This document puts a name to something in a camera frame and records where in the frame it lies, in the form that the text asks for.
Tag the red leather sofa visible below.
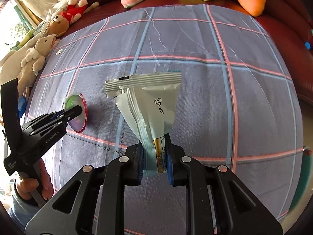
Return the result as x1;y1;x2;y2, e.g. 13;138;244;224
61;0;313;106

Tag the white rabbit plush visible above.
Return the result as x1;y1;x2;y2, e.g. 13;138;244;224
1;33;58;98

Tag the white cup lid red rim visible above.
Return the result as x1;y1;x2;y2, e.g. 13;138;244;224
64;93;87;133

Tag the teal trash bin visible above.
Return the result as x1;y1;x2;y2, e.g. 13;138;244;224
290;146;312;211

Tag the plaid grey tablecloth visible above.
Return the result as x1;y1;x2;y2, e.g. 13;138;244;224
27;5;303;234

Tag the blue toy ball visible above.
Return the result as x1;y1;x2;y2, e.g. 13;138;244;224
305;42;311;50

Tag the light blue snack wrapper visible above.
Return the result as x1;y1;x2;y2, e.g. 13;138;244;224
105;71;181;177

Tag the person's left hand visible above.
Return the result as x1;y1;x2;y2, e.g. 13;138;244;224
15;159;54;200

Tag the brown teddy bear red shirt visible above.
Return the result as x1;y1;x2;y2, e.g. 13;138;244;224
42;0;99;38

